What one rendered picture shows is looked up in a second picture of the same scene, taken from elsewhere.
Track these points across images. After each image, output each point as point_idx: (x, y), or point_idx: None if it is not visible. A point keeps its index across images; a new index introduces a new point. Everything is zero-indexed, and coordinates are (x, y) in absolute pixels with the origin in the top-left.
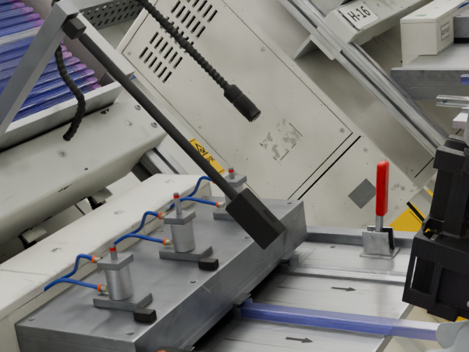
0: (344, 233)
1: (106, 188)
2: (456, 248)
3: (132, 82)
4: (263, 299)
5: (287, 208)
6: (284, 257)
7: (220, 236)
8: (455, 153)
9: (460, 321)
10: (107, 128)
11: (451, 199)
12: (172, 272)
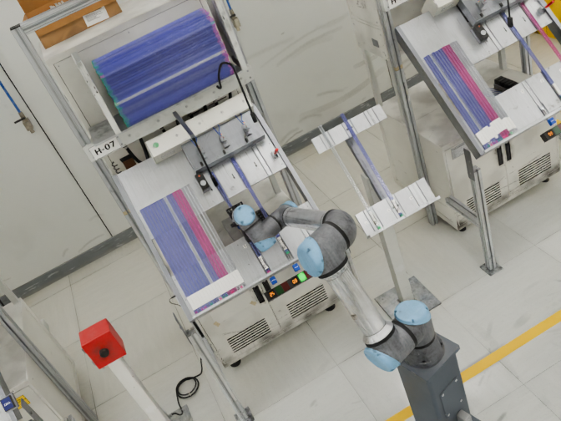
0: (273, 143)
1: None
2: (229, 215)
3: (200, 152)
4: (239, 154)
5: (258, 136)
6: (251, 145)
7: (236, 138)
8: (233, 209)
9: None
10: (232, 81)
11: (232, 210)
12: (217, 148)
